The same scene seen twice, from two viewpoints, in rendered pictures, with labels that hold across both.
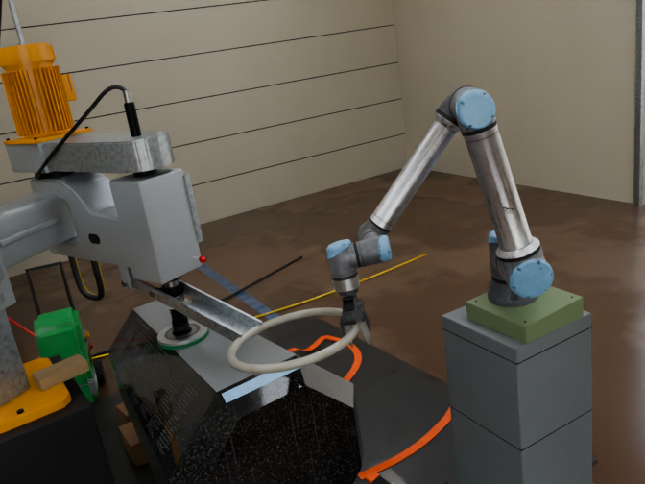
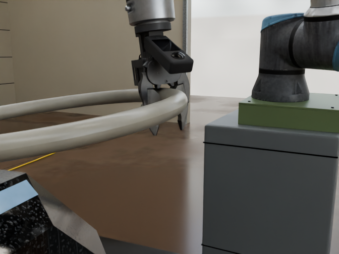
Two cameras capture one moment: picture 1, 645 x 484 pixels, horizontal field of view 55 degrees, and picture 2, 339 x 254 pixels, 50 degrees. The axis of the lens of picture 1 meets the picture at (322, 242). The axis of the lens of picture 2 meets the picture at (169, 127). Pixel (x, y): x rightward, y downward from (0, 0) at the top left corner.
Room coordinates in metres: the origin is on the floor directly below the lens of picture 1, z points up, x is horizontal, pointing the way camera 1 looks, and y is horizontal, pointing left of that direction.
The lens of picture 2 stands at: (1.41, 0.34, 1.08)
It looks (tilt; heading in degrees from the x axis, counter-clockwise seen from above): 12 degrees down; 324
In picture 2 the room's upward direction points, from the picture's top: straight up
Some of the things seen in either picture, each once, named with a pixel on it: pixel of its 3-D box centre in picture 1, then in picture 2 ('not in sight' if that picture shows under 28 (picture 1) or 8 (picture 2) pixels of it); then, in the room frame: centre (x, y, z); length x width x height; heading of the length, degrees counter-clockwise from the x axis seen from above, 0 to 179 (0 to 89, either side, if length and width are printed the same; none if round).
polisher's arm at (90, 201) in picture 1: (107, 224); not in sight; (2.72, 0.94, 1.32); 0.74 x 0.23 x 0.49; 50
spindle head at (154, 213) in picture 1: (146, 226); not in sight; (2.50, 0.71, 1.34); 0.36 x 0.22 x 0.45; 50
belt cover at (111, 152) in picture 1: (91, 156); not in sight; (2.68, 0.92, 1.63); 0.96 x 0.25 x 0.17; 50
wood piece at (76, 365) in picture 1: (60, 372); not in sight; (2.37, 1.17, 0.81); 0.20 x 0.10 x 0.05; 130
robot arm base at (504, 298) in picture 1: (512, 283); (280, 82); (2.20, -0.70, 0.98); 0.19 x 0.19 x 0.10
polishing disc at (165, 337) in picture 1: (182, 332); not in sight; (2.45, 0.65, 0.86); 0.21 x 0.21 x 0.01
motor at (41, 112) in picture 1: (39, 92); not in sight; (2.89, 1.14, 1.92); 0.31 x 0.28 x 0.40; 140
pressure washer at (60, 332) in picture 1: (60, 336); not in sight; (3.62, 1.72, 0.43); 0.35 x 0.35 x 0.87; 17
